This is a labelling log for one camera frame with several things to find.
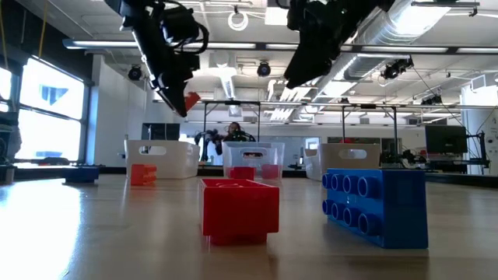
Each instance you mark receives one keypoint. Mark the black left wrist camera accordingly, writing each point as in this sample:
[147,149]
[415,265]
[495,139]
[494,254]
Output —
[179,23]

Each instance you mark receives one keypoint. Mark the black metal stand frame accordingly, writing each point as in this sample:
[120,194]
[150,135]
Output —
[232,102]
[367,106]

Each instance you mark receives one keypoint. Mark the clear plastic bin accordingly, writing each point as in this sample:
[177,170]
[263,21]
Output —
[233,155]

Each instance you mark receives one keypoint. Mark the black aluminium table frame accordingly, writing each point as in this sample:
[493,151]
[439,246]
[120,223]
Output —
[81,175]

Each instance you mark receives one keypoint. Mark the silver ventilation duct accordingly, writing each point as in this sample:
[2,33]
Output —
[369,58]

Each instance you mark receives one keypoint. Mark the large bright window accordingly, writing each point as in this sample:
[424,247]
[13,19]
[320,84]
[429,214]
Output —
[50,116]

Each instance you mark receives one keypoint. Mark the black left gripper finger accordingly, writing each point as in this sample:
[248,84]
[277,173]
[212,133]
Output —
[175,97]

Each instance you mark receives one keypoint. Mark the black ceiling device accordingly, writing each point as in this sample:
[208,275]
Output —
[397,68]

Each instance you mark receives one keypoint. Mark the white plastic bin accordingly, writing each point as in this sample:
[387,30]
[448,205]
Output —
[175,165]
[330,161]

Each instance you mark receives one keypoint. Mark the blue toy brick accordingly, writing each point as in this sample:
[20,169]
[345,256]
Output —
[400,210]

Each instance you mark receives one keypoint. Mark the long ceiling light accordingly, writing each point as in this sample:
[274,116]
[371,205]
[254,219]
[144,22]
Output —
[408,49]
[116,44]

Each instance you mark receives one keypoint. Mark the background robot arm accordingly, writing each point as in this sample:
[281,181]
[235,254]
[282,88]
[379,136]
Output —
[210,140]

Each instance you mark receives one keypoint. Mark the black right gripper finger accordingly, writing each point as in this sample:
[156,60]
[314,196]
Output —
[327,58]
[299,70]

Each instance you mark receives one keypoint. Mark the person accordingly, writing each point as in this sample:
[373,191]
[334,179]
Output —
[234,130]

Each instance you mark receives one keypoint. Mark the black computer monitor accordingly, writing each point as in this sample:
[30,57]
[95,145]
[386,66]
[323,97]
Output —
[445,139]

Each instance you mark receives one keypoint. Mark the round black ceiling fixture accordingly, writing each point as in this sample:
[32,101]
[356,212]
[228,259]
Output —
[264,69]
[135,72]

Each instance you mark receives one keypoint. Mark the orange toy brick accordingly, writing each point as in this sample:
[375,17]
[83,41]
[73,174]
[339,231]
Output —
[192,100]
[143,174]

